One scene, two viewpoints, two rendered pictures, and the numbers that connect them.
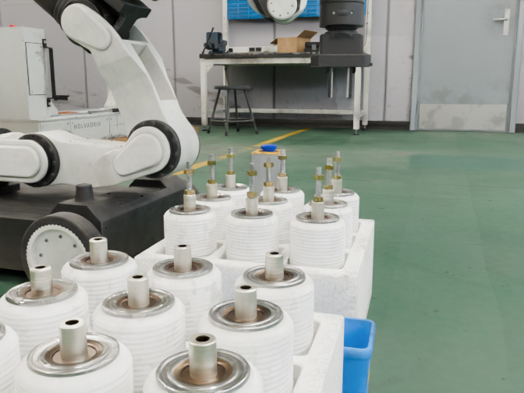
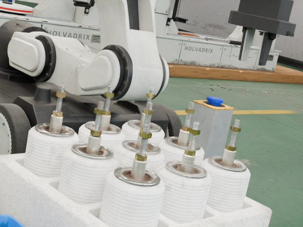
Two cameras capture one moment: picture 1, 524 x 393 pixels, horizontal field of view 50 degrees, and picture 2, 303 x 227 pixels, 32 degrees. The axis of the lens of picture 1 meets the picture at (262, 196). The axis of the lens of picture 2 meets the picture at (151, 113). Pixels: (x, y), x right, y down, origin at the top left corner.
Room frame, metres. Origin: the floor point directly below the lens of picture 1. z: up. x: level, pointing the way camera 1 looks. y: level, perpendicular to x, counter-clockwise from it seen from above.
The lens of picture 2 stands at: (0.23, -0.48, 0.54)
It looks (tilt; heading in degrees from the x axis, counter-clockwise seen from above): 13 degrees down; 28
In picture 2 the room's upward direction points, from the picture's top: 11 degrees clockwise
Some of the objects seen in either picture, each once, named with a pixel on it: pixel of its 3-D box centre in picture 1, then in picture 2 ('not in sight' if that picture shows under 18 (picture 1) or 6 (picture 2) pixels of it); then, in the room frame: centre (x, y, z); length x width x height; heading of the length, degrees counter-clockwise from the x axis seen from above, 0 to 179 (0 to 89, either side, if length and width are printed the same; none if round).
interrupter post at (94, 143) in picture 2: (252, 207); (93, 144); (0.97, 0.02, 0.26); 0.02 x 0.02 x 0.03
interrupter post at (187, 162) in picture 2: (327, 197); (187, 163); (1.05, -0.13, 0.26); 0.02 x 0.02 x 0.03
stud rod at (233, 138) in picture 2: (337, 168); (232, 138); (1.17, -0.16, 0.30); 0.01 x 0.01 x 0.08
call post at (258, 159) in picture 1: (268, 213); (199, 166); (1.39, -0.02, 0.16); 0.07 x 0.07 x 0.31; 75
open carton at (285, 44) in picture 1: (293, 43); not in sight; (5.88, -0.32, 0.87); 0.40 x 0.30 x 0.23; 58
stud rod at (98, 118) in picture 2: (251, 184); (97, 122); (0.97, 0.02, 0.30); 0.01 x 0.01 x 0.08
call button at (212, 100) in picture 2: (268, 148); (214, 102); (1.39, -0.02, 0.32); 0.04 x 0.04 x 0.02
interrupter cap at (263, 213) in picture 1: (252, 214); (92, 152); (0.97, 0.02, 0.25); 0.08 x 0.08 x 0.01
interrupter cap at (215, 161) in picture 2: (336, 192); (227, 164); (1.17, -0.16, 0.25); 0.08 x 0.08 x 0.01
